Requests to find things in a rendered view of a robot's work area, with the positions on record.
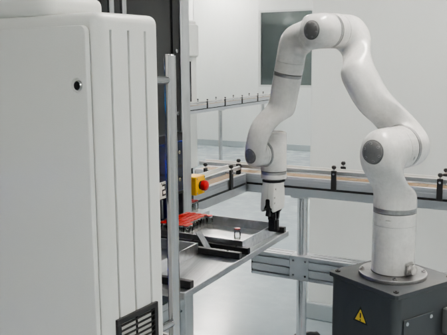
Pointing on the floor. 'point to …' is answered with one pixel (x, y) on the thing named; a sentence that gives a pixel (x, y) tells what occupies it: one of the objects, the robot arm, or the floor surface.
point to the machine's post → (185, 203)
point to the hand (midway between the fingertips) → (273, 224)
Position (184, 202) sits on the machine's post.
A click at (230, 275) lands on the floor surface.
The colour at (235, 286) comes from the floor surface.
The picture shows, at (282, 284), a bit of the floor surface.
